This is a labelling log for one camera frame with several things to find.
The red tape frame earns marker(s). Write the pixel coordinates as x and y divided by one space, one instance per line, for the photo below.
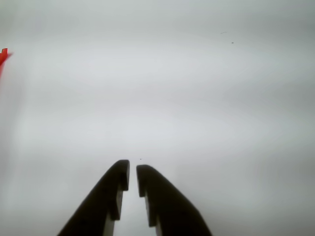
3 57

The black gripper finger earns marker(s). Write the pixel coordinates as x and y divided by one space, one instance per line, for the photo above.
169 204
103 196

